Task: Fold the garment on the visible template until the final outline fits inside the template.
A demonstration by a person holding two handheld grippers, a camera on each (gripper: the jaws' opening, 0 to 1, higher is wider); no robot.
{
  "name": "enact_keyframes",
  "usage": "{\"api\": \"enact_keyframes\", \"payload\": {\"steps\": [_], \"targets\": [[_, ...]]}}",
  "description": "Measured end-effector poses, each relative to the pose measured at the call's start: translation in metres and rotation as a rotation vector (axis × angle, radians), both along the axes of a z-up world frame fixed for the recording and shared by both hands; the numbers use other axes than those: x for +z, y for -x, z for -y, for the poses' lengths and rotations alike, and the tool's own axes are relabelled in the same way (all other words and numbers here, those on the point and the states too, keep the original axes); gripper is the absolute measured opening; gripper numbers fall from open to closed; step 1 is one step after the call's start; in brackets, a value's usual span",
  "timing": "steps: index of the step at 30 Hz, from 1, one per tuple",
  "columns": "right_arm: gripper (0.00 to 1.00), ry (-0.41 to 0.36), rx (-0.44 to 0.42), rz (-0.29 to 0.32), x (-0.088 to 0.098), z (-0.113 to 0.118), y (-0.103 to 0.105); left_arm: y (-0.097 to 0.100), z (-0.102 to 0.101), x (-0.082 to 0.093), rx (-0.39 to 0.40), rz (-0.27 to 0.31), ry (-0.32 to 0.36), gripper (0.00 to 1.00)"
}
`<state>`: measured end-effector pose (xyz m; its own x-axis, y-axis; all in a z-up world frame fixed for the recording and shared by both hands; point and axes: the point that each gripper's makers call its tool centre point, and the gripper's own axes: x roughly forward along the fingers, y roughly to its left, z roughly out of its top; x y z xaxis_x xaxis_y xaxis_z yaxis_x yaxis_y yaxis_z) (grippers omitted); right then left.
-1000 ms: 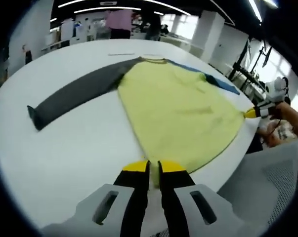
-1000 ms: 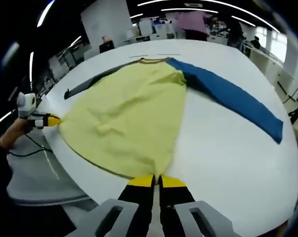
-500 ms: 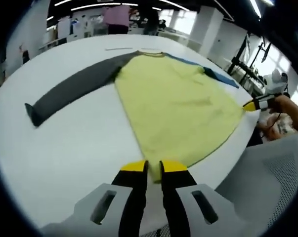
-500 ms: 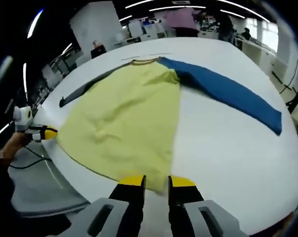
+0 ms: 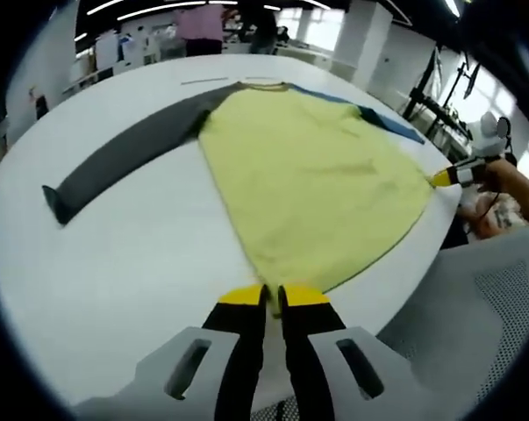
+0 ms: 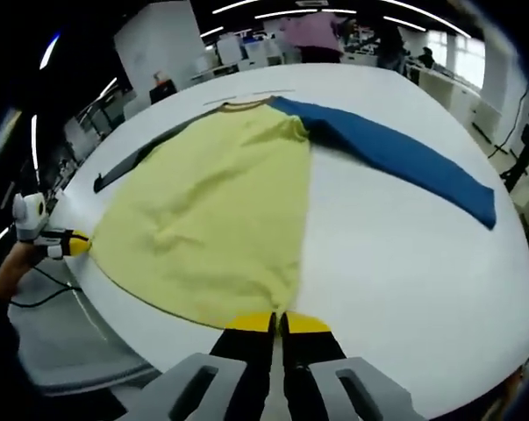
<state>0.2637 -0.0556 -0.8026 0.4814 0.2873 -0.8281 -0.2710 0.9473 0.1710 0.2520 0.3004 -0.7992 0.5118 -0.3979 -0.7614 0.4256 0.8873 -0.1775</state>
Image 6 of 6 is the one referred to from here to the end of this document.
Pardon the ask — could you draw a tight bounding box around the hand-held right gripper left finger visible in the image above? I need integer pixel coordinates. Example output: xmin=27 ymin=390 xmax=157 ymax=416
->
xmin=114 ymin=311 xmax=277 ymax=421

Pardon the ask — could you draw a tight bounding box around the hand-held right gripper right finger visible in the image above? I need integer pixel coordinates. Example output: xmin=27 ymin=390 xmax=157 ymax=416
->
xmin=279 ymin=310 xmax=427 ymax=421

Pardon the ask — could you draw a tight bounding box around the yellow blue grey garment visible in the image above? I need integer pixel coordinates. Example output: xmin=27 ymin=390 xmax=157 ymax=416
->
xmin=92 ymin=95 xmax=497 ymax=330

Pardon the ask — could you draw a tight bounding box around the white template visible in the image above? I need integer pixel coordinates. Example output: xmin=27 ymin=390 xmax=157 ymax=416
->
xmin=202 ymin=89 xmax=297 ymax=107

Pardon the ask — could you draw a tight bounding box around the black cabinet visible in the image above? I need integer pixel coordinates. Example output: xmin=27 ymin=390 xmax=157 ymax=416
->
xmin=148 ymin=81 xmax=177 ymax=105

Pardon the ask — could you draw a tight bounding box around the white square pillar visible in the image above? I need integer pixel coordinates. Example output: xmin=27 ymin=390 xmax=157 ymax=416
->
xmin=113 ymin=0 xmax=206 ymax=96

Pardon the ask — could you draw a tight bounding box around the black tripod stand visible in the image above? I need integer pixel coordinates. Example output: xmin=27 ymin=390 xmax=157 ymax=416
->
xmin=500 ymin=122 xmax=529 ymax=194

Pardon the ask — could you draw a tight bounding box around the white desk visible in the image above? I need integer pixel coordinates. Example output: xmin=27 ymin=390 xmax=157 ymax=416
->
xmin=417 ymin=68 xmax=497 ymax=146

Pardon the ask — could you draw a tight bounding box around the short ceiling light strip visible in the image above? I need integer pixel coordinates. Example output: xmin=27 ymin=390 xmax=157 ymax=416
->
xmin=254 ymin=7 xmax=357 ymax=21

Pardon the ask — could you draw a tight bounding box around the black cable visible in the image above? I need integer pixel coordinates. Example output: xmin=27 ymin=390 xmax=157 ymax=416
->
xmin=7 ymin=258 xmax=79 ymax=308

